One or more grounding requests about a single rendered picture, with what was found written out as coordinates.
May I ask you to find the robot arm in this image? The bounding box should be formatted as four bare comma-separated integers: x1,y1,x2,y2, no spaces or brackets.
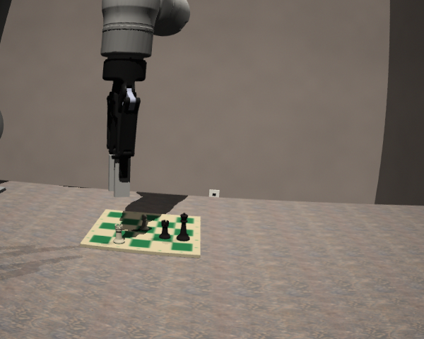
0,0,190,60

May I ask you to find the green and cream chessboard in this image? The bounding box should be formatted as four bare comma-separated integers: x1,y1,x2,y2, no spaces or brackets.
80,209,201,258

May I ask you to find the white rook chess piece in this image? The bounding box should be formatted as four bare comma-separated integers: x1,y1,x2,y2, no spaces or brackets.
113,224,124,244

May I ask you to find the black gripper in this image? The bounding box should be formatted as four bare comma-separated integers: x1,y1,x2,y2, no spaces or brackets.
102,57,147,198

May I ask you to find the white chess pawn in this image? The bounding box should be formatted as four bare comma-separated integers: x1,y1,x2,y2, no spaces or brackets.
140,214,149,231

